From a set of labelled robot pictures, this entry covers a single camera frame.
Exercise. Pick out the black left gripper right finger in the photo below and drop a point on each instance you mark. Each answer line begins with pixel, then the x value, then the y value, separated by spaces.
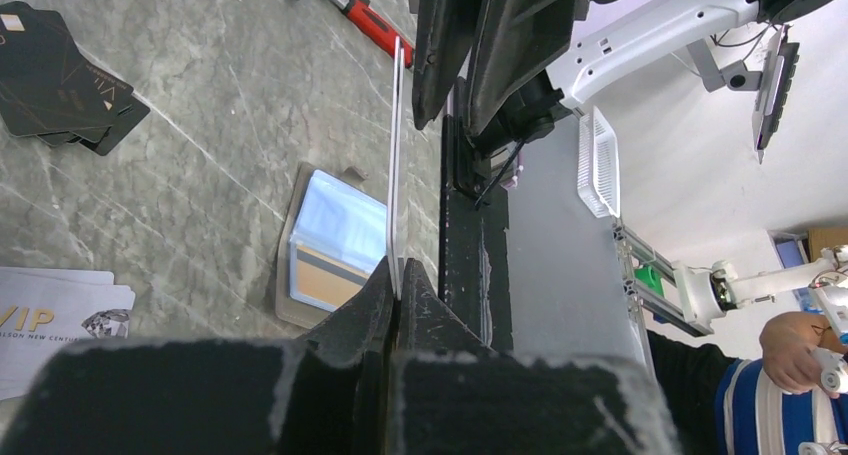
pixel 450 394

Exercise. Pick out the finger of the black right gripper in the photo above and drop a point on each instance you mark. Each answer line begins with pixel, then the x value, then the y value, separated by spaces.
pixel 445 32
pixel 514 41

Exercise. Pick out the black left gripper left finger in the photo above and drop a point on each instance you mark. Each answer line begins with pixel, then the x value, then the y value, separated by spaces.
pixel 315 395

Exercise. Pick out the gold card black stripe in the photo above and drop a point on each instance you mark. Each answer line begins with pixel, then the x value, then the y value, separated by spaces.
pixel 322 281

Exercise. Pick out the grey card holder blue lining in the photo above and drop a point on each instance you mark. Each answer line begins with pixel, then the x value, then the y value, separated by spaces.
pixel 328 214

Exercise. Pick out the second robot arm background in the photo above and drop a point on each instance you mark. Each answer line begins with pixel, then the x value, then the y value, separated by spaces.
pixel 826 278

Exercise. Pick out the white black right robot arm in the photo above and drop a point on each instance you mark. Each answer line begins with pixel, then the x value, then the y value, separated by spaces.
pixel 610 40

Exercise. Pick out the black card stack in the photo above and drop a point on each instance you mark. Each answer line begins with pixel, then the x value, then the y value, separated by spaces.
pixel 53 93

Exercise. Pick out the white plastic basket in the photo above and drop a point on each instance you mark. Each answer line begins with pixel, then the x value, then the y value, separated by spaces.
pixel 598 172

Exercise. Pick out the open laptop on stand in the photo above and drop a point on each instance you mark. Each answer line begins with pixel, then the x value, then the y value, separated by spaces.
pixel 775 83

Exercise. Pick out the person in background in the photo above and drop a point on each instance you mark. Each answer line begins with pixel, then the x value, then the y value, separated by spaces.
pixel 775 404

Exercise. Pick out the red handled tool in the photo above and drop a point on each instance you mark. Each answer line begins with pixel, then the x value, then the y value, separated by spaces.
pixel 375 27

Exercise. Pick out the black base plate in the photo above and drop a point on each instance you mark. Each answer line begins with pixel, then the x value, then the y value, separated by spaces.
pixel 473 269

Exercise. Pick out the aluminium frame rail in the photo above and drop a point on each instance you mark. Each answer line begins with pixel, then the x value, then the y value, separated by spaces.
pixel 643 272

